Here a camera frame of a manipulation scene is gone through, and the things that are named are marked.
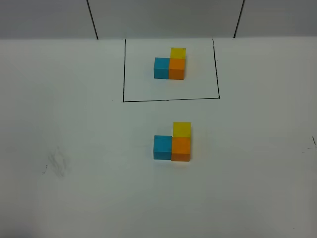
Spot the blue template block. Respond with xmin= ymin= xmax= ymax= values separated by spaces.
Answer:
xmin=154 ymin=57 xmax=170 ymax=79

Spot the yellow template block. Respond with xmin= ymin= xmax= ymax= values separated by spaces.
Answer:
xmin=170 ymin=47 xmax=186 ymax=59

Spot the orange template block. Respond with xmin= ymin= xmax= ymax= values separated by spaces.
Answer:
xmin=169 ymin=58 xmax=186 ymax=80

